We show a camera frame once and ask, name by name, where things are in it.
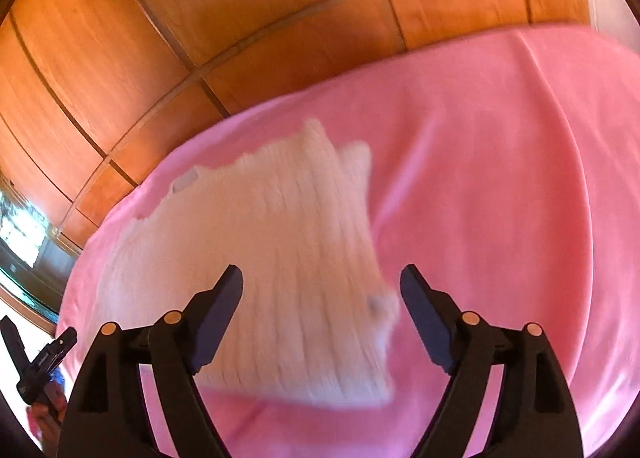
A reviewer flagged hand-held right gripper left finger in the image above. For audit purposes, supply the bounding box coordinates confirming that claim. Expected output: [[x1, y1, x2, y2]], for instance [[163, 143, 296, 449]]
[[59, 264, 244, 458]]

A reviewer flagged person's left hand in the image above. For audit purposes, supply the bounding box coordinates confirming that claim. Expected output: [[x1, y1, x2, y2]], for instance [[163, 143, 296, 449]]
[[27, 383, 67, 444]]

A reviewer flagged pink blanket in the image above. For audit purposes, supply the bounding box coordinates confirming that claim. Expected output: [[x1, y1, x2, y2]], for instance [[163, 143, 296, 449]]
[[55, 22, 640, 458]]

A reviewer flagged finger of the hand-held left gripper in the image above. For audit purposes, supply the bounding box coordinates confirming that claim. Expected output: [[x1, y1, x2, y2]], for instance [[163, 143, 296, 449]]
[[0, 315, 28, 379], [37, 328, 78, 371]]

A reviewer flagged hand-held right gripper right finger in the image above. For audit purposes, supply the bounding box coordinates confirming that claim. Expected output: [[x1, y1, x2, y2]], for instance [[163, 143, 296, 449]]
[[400, 264, 583, 458]]

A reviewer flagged wooden headboard panel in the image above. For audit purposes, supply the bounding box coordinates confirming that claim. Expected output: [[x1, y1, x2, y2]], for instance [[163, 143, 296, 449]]
[[0, 0, 593, 253]]

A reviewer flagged cream knitted sweater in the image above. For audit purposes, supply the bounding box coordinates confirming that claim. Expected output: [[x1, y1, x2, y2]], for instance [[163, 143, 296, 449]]
[[87, 119, 401, 411]]

